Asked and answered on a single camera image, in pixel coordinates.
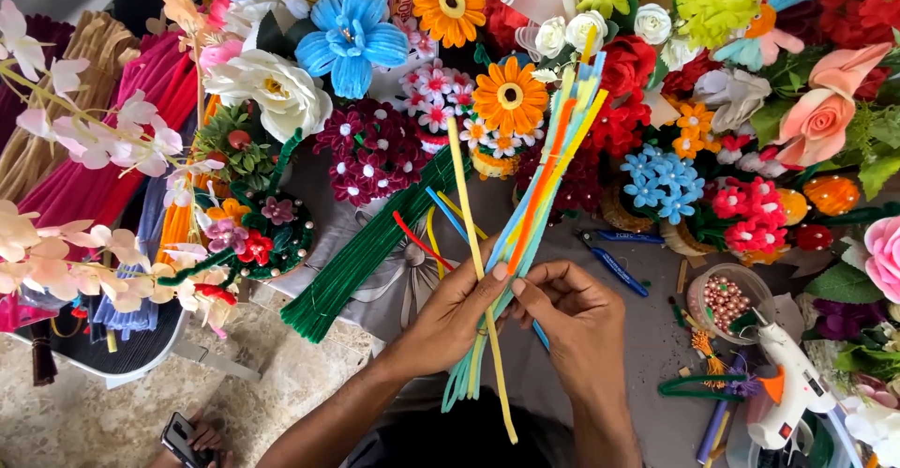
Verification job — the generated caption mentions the small blue flower bouquet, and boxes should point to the small blue flower bouquet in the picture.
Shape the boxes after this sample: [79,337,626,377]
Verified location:
[619,144,706,226]

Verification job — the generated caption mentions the pink and white flower bouquet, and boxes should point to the pink and white flower bouquet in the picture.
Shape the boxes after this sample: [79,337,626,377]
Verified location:
[397,59,477,154]

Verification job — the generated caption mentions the red rose bunch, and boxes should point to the red rose bunch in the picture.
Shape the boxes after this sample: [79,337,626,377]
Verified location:
[588,35,659,161]

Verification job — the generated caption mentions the large blue pipe cleaner flower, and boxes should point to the large blue pipe cleaner flower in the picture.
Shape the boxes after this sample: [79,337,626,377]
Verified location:
[294,0,411,100]

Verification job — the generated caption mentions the pale pink blossom branch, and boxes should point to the pale pink blossom branch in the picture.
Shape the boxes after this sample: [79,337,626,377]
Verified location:
[0,0,240,341]

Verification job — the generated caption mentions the orange pipe cleaner ball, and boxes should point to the orange pipe cleaner ball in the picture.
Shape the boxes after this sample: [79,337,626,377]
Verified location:
[803,175,862,218]

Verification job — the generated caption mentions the grey printed cloth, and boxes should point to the grey printed cloth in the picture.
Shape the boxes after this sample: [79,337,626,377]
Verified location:
[266,146,451,346]

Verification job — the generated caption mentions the long yellow pipe cleaner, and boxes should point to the long yellow pipe cleaner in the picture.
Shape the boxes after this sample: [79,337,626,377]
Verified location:
[446,116,520,445]

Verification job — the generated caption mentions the bundle of green pipe cleaners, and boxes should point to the bundle of green pipe cleaners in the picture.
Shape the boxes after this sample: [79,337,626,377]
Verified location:
[280,146,473,344]

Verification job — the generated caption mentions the white hot glue gun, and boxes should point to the white hot glue gun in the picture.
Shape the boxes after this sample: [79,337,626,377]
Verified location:
[745,308,846,453]

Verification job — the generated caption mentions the turquoise and pink flower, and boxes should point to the turquoise and pink flower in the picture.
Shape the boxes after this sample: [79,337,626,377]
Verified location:
[712,0,821,73]

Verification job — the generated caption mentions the clear bowl of pearl beads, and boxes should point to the clear bowl of pearl beads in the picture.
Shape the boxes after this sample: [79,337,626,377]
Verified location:
[686,263,776,347]

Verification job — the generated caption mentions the person's right hand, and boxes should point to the person's right hand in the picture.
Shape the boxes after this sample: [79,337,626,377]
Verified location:
[510,260,628,400]

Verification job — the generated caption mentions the purple pipe cleaner sticks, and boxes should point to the purple pipe cleaner sticks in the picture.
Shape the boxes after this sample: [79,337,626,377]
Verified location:
[695,353,748,465]

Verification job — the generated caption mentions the green pipe cleaner loop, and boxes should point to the green pipe cleaner loop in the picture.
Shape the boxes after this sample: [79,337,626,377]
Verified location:
[657,374,748,403]

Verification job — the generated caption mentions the orange pipe cleaner sunflower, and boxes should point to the orange pipe cleaner sunflower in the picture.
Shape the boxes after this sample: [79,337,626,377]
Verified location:
[412,0,488,49]
[472,56,550,136]

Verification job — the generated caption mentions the small white rose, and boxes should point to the small white rose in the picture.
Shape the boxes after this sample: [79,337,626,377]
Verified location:
[533,15,568,60]
[564,9,610,55]
[633,3,674,46]

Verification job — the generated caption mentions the peach fabric rose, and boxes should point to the peach fabric rose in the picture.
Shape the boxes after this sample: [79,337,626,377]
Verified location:
[772,42,894,168]

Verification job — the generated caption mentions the large white fabric flower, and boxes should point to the large white fabric flower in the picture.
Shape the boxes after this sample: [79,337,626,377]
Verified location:
[203,49,334,144]

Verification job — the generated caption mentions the person's dark clothing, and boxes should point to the person's dark clothing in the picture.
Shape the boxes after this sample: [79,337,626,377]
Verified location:
[343,388,586,468]

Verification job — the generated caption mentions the red and pink flower bouquet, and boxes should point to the red and pink flower bouquet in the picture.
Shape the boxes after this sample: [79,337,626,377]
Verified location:
[709,175,790,255]

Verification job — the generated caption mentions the black phone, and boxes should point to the black phone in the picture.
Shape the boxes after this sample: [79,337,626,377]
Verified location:
[160,412,216,468]

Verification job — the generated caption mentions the red pipe cleaner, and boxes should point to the red pipe cleaner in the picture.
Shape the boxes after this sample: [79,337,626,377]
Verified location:
[391,211,456,272]

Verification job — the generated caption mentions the blue handled pliers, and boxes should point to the blue handled pliers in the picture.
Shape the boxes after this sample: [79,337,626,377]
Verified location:
[579,228,666,298]

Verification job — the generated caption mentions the bundle of multicoloured pipe cleaners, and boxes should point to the bundle of multicoloured pipe cleaners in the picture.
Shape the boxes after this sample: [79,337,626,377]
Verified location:
[441,47,610,414]

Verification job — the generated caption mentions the blue pipe cleaner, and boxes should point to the blue pipe cleaner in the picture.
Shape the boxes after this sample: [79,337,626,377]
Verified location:
[425,186,551,351]

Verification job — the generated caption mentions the green wreath basket with flowers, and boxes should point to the green wreath basket with flowers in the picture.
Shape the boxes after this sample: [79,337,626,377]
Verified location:
[195,185,316,284]

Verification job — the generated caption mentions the chair with pipe cleaner bundles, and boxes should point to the chair with pipe cleaner bundles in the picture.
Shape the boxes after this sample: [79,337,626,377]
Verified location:
[0,0,212,389]

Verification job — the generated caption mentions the person's left hand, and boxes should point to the person's left hand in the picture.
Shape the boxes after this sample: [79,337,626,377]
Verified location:
[390,254,511,387]

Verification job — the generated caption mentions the pink fabric rose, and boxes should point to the pink fabric rose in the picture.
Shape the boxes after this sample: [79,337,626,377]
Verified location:
[862,215,900,305]

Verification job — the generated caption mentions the maroon flower bouquet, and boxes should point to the maroon flower bouquet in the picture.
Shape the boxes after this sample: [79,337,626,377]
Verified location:
[314,98,430,208]

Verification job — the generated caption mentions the short yellow pipe cleaner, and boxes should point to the short yellow pipe cleaner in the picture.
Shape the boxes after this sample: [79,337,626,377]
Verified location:
[436,191,489,241]
[426,205,445,280]

